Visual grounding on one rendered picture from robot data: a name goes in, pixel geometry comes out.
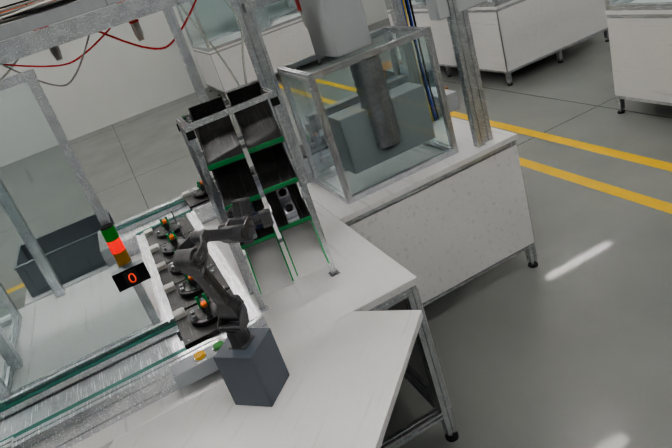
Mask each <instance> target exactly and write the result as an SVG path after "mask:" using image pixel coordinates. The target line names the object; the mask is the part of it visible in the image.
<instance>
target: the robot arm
mask: <svg viewBox="0 0 672 448"><path fill-rule="evenodd" d="M232 205H233V206H231V208H228V211H226V214H227V217H228V221H227V223H224V224H221V225H219V226H218V229H211V230H207V229H200V230H193V231H192V232H190V234H189V236H188V237H187V238H186V239H185V240H184V241H183V242H182V243H181V244H180V245H179V246H178V248H177V250H176V252H175V253H174V255H173V258H172V261H173V265H174V267H175V268H176V269H177V270H179V271H180V272H181V273H183V274H185V275H188V276H190V277H192V278H193V279H194V280H195V281H196V282H197V283H198V285H199V286H200V287H201V288H202V289H203V290H204V292H205V293H206V294H207V295H208V296H209V297H210V298H211V300H212V301H213V302H214V303H215V304H216V313H217V314H218V324H217V329H218V330H219V331H220V332H227V333H226V335H227V337H228V339H229V341H230V346H229V347H228V348H229V349H246V348H247V347H248V345H249V344H250V342H251V341H252V339H253V338H254V334H250V332H249V330H248V328H247V325H248V323H249V317H248V311H247V307H246V305H245V304H244V302H245V301H243V300H242V299H241V297H240V296H239V295H238V294H232V295H229V294H228V292H227V291H226V290H225V289H224V287H223V286H222V285H221V284H220V283H219V281H218V280H217V279H216V278H215V277H214V275H213V274H212V273H211V272H210V270H209V269H208V268H207V259H206V255H207V253H208V246H207V244H208V242H212V241H222V242H223V243H228V244H229V243H239V242H243V243H244V245H247V244H252V243H254V238H253V236H254V234H255V233H256V231H255V228H256V229H257V230H258V229H261V228H263V227H264V228H267V227H270V226H272V225H273V224H274V221H273V219H272V216H271V213H270V210H269V209H268V208H266V209H263V210H260V211H258V212H255V213H252V210H251V204H250V199H249V197H247V198H240V199H235V200H233V201H232ZM251 216H252V218H251ZM199 243H201V244H200V246H199V248H193V247H194V246H195V244H199Z"/></svg>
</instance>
